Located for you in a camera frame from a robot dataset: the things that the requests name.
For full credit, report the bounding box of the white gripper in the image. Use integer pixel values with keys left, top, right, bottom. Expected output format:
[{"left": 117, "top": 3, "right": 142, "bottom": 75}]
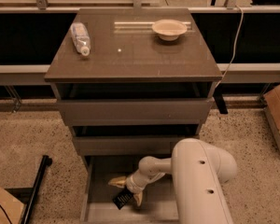
[{"left": 108, "top": 175, "right": 146, "bottom": 206}]

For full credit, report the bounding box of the black rxbar chocolate bar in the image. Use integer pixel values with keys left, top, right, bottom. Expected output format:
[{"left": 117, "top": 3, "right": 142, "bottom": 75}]
[{"left": 112, "top": 189, "right": 133, "bottom": 210}]

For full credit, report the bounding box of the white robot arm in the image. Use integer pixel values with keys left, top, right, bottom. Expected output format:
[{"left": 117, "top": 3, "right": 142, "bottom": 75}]
[{"left": 108, "top": 138, "right": 237, "bottom": 224}]

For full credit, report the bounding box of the grey open bottom drawer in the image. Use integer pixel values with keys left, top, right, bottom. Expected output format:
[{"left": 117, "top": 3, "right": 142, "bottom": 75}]
[{"left": 80, "top": 155, "right": 181, "bottom": 224}]

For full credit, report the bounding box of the grey middle drawer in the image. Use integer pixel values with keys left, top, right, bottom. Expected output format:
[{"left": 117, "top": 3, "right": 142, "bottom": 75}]
[{"left": 73, "top": 136, "right": 186, "bottom": 156}]

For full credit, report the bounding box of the grey top drawer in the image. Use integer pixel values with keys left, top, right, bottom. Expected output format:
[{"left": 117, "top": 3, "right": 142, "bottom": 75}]
[{"left": 57, "top": 98, "right": 214, "bottom": 126}]

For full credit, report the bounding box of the grey drawer cabinet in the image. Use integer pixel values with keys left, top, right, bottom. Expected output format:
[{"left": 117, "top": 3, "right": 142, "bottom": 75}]
[{"left": 44, "top": 7, "right": 223, "bottom": 173}]

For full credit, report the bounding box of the black metal stand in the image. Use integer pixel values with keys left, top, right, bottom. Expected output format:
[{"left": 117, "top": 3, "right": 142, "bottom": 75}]
[{"left": 7, "top": 155, "right": 52, "bottom": 224}]

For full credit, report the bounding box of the brown cardboard box left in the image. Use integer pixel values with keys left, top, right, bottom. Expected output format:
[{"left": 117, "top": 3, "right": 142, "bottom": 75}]
[{"left": 0, "top": 187, "right": 24, "bottom": 224}]

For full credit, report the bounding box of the clear plastic water bottle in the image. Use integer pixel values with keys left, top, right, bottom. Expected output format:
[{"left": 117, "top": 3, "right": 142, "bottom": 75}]
[{"left": 70, "top": 22, "right": 91, "bottom": 57}]

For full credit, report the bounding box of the white paper bowl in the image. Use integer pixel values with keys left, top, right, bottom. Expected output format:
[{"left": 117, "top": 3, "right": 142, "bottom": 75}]
[{"left": 152, "top": 20, "right": 188, "bottom": 41}]

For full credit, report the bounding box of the white hanging cable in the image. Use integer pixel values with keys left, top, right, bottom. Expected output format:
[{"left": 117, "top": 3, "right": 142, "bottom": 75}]
[{"left": 214, "top": 5, "right": 245, "bottom": 89}]

